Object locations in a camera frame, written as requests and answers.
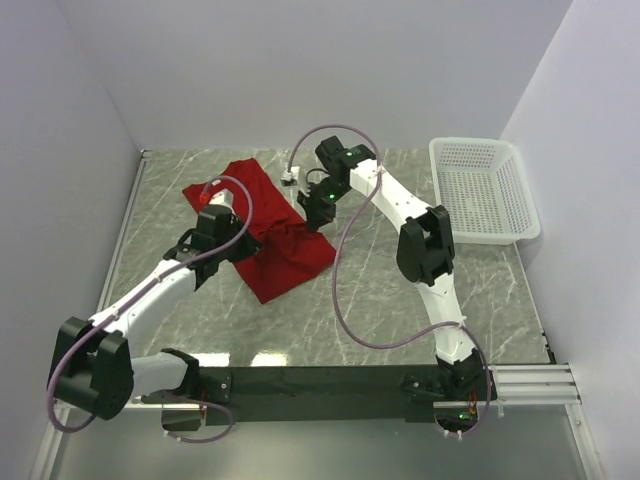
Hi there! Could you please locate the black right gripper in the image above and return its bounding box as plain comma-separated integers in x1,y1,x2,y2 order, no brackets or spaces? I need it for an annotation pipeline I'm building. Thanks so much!
297,177,350,233

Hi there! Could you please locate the red t shirt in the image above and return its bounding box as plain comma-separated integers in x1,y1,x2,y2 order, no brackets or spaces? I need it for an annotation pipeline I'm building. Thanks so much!
182,158,336,304

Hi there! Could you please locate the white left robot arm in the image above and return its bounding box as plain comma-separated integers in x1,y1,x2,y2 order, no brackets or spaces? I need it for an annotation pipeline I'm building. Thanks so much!
47,204,261,420

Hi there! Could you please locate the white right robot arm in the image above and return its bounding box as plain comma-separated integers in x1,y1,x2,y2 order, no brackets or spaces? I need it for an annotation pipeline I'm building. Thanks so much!
297,136,493,400

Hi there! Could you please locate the aluminium table edge strip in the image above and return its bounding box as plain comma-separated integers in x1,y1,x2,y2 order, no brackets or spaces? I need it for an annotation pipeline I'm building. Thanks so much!
97,149,152,312

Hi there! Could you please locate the white plastic basket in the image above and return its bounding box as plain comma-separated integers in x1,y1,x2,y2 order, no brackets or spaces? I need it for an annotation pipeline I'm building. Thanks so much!
429,137,541,245

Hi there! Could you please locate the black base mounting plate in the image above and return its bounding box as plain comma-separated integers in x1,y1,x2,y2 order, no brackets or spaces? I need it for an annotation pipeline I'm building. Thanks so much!
139,364,496,427

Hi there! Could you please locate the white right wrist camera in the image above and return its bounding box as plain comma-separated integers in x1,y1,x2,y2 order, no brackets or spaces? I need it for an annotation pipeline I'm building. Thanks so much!
280,166,300,187

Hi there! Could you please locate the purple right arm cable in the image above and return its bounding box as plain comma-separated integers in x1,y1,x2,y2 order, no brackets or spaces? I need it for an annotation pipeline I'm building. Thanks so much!
287,123,494,441

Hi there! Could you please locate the aluminium frame rail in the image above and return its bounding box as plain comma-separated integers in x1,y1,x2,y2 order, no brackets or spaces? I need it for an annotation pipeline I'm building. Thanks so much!
492,364,581,406

